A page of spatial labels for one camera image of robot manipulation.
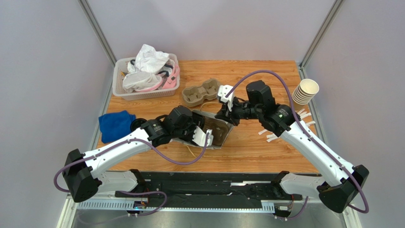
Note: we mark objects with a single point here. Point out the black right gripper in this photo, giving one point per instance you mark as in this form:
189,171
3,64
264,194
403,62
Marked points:
230,111

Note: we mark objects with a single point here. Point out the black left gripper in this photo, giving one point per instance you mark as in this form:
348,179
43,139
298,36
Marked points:
196,121

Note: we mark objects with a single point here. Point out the brown paper bag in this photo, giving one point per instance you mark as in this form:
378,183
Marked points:
220,132

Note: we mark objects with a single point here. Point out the white straw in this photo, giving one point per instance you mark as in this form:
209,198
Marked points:
303,114
272,136

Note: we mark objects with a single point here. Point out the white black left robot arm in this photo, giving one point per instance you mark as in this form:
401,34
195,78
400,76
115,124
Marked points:
87,174

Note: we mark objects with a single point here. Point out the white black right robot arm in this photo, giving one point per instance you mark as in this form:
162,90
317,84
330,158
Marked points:
339,180

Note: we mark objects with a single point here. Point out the cardboard cup carrier tray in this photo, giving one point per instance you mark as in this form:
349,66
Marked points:
196,95

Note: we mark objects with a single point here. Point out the pink white item in basket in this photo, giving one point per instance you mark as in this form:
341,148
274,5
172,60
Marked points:
143,81

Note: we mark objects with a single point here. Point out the blue folded cloth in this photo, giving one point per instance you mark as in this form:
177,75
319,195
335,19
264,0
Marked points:
114,126

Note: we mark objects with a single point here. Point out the stack of paper cups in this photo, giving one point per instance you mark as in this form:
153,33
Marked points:
305,91

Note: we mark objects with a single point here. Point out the crumpled white paper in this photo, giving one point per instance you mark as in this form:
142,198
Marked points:
148,60

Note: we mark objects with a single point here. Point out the white plastic basket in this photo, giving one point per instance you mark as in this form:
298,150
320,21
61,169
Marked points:
168,88

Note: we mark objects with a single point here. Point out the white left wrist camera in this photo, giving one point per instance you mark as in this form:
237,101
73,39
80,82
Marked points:
202,138

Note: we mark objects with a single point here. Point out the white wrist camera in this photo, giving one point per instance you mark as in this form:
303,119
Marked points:
225,95
202,138

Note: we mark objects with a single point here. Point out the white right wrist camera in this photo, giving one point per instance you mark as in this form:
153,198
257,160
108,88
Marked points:
225,95

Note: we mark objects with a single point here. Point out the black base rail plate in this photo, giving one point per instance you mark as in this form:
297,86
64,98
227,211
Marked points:
209,190

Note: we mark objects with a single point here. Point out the aluminium frame rail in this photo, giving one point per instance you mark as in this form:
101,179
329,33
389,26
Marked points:
117,210

